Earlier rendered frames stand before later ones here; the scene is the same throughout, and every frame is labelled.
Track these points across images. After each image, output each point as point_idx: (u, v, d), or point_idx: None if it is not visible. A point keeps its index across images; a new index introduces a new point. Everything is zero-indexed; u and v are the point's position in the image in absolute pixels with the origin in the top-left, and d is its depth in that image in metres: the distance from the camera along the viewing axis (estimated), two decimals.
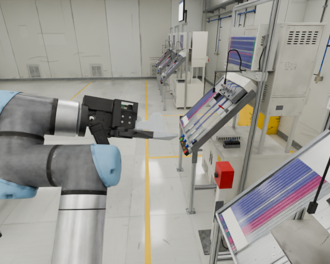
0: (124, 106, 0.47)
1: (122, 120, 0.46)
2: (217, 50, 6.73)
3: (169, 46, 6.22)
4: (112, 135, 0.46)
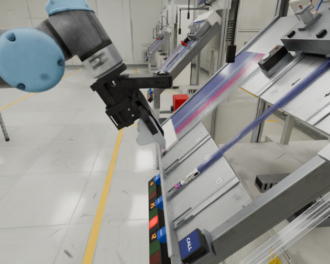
0: None
1: None
2: None
3: None
4: None
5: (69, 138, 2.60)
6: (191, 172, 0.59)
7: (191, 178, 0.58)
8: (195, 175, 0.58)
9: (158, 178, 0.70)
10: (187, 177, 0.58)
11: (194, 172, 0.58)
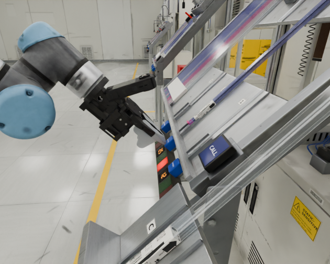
0: None
1: None
2: (209, 25, 6.50)
3: (158, 20, 5.99)
4: (126, 98, 0.50)
5: (68, 123, 2.52)
6: (206, 105, 0.51)
7: (206, 112, 0.50)
8: (211, 107, 0.50)
9: (166, 124, 0.62)
10: (201, 111, 0.51)
11: (209, 103, 0.50)
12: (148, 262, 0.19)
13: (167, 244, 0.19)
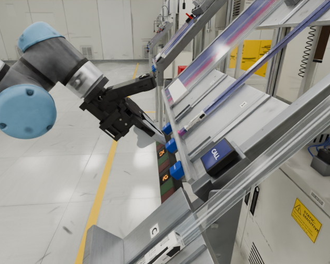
0: None
1: None
2: (209, 25, 6.50)
3: None
4: (126, 98, 0.50)
5: (68, 123, 2.52)
6: (197, 114, 0.52)
7: (196, 122, 0.51)
8: (201, 118, 0.51)
9: (167, 125, 0.63)
10: (191, 121, 0.52)
11: (199, 114, 0.51)
12: None
13: (171, 249, 0.19)
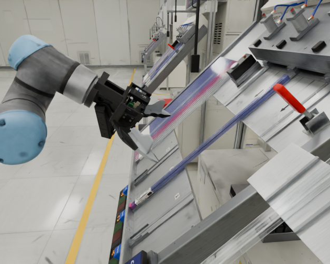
0: (132, 107, 0.44)
1: (124, 116, 0.46)
2: None
3: (154, 28, 6.05)
4: (112, 119, 0.48)
5: (60, 140, 2.58)
6: (145, 190, 0.58)
7: (145, 198, 0.57)
8: (149, 195, 0.57)
9: (127, 189, 0.68)
10: (141, 197, 0.57)
11: (147, 191, 0.57)
12: None
13: None
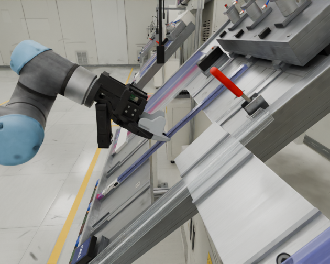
0: (134, 97, 0.46)
1: (127, 109, 0.47)
2: None
3: (151, 27, 6.05)
4: (112, 118, 0.48)
5: (53, 138, 2.58)
6: (112, 182, 0.58)
7: (111, 189, 0.57)
8: (115, 185, 0.57)
9: (99, 181, 0.69)
10: (107, 187, 0.58)
11: (113, 182, 0.57)
12: None
13: None
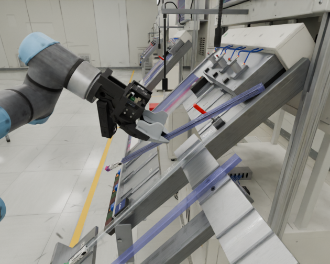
0: (133, 101, 0.45)
1: (125, 111, 0.47)
2: None
3: (152, 32, 6.33)
4: (113, 116, 0.49)
5: (64, 139, 2.86)
6: (118, 160, 0.64)
7: (117, 166, 0.64)
8: (119, 164, 0.63)
9: (120, 171, 0.96)
10: (113, 164, 0.65)
11: (118, 162, 0.63)
12: (76, 259, 0.53)
13: (82, 252, 0.52)
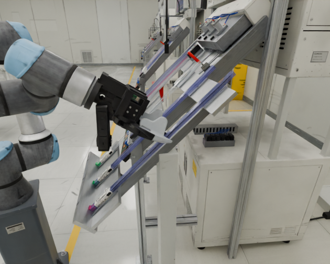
0: (136, 98, 0.46)
1: (128, 110, 0.46)
2: None
3: (153, 28, 6.55)
4: (113, 120, 0.47)
5: (72, 122, 3.08)
6: (105, 191, 0.56)
7: (105, 199, 0.56)
8: (108, 195, 0.56)
9: None
10: (100, 198, 0.56)
11: (107, 192, 0.56)
12: (105, 157, 0.75)
13: (109, 152, 0.75)
